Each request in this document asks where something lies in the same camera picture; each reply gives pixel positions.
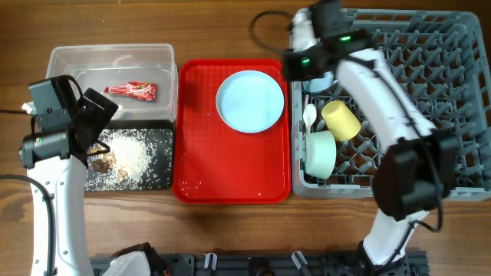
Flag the light blue bowl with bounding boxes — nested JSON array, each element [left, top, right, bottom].
[[302, 71, 334, 94]]

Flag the white plastic spoon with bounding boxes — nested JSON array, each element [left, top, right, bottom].
[[302, 103, 317, 135]]

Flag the red candy wrapper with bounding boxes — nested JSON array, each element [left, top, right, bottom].
[[104, 81, 157, 101]]

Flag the rice and food scraps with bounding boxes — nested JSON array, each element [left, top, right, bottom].
[[86, 128, 173, 189]]

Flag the yellow cup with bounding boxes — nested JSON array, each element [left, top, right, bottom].
[[321, 100, 361, 142]]

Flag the light blue plate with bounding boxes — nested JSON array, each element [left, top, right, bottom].
[[216, 70, 285, 133]]

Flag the green bowl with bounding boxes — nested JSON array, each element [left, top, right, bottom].
[[305, 130, 337, 179]]

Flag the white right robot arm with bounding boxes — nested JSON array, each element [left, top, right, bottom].
[[283, 25, 458, 272]]

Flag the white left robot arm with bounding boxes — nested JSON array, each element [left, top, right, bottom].
[[19, 80, 117, 275]]

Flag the grey dishwasher rack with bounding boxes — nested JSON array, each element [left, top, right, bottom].
[[291, 9, 490, 202]]

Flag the clear plastic bin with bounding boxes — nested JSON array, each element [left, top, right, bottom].
[[46, 44, 178, 122]]

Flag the black tray bin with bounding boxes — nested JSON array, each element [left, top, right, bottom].
[[84, 119, 176, 192]]

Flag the red serving tray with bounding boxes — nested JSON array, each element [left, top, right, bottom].
[[172, 58, 292, 204]]

